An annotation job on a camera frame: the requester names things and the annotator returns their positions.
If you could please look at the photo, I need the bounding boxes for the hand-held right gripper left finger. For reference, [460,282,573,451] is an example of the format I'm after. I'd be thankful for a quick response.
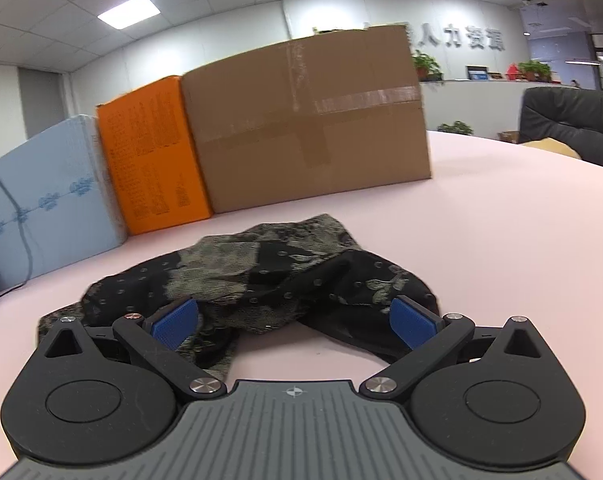
[42,297,228,402]

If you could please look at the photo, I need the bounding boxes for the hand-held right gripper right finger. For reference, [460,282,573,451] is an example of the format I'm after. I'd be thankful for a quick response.
[359,296,545,403]

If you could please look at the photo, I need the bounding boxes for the black patterned shirt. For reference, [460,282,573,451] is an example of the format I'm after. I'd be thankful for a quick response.
[38,213,441,383]

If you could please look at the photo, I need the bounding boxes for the orange printed box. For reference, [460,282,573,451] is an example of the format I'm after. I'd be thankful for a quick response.
[96,75,215,236]

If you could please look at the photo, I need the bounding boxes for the light blue carton box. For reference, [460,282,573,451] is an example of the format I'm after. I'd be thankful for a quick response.
[0,114,128,297]

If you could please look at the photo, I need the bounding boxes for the potted green plant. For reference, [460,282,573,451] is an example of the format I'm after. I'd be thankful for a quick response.
[412,50,443,82]
[517,60,552,83]
[437,121,475,137]

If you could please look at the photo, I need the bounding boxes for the yellow cushion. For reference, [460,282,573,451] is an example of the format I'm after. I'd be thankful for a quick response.
[521,138,582,161]

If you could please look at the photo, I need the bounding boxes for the brown cardboard box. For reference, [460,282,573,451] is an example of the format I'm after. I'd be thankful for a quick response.
[180,25,433,214]

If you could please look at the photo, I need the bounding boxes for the white reception counter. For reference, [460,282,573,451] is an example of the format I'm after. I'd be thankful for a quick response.
[419,77,582,141]

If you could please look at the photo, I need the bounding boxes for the grey door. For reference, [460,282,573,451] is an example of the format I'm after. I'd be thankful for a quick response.
[19,67,72,139]

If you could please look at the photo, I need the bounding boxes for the black leather sofa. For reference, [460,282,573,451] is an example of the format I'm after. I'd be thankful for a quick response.
[517,86,603,173]

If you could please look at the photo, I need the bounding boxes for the ceiling light panel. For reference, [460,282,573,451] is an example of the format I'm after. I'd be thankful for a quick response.
[98,0,161,28]

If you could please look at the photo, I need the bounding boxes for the black cable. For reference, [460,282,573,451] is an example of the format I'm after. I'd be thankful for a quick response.
[0,162,37,296]

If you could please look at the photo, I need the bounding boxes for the wall sign letters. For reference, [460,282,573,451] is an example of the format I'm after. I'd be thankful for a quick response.
[311,24,505,52]

